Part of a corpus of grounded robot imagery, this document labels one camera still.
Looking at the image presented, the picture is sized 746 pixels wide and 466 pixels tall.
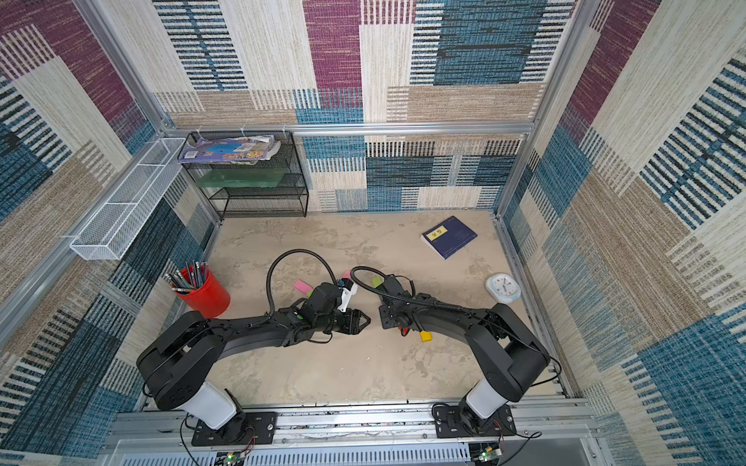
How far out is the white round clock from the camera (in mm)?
958

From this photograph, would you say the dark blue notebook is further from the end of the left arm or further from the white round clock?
the end of the left arm

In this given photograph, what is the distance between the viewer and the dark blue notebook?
1104mm

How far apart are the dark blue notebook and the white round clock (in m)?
0.17

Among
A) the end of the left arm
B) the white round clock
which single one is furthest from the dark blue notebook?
the end of the left arm
